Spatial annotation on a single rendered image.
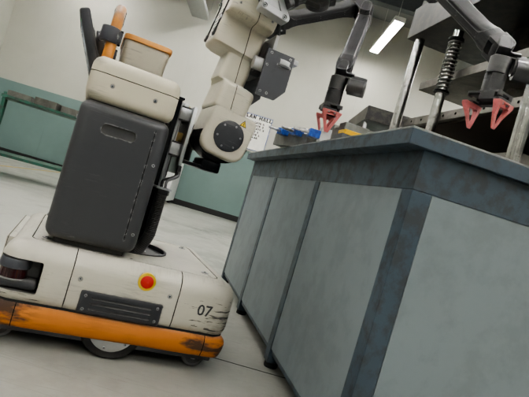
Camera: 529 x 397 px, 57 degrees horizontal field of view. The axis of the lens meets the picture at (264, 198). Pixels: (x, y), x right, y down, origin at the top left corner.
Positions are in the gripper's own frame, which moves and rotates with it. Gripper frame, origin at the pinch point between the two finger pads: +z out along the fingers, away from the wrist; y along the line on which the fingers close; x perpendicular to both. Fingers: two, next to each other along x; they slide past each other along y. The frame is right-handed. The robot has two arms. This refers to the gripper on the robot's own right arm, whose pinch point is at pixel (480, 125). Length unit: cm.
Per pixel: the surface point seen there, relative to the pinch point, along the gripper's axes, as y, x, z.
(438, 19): 117, -86, -91
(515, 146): 31, -62, -12
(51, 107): 502, 56, 9
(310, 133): 51, 20, 11
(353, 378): -13, 32, 69
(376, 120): 385, -293, -99
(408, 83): 140, -99, -59
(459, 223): -18.1, 20.1, 29.5
